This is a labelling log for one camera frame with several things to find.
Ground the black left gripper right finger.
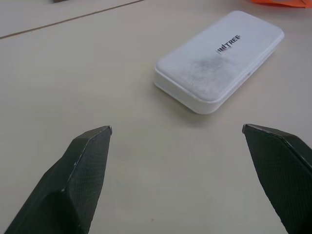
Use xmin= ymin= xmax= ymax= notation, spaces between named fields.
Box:
xmin=241 ymin=123 xmax=312 ymax=234

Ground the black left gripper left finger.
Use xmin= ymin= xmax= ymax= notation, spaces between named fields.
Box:
xmin=4 ymin=125 xmax=113 ymax=234

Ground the white rectangular case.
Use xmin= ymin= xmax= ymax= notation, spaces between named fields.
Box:
xmin=154 ymin=10 xmax=285 ymax=115

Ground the orange object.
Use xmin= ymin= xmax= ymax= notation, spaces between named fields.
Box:
xmin=252 ymin=0 xmax=312 ymax=8

